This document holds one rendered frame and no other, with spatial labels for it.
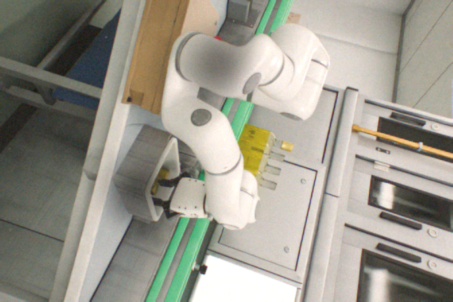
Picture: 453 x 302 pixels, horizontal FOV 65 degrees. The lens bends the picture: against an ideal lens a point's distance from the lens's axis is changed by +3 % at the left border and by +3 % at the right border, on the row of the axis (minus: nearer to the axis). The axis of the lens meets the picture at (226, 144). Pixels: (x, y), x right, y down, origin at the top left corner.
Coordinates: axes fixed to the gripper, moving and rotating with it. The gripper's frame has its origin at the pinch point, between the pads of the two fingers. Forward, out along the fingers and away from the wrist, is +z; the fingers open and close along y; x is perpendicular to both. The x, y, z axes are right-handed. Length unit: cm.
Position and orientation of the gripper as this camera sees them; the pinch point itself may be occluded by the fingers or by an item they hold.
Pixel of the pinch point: (160, 192)
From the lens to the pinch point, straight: 101.9
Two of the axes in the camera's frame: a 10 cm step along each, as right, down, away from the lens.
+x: -2.3, -5.7, -7.9
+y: 2.8, -8.2, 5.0
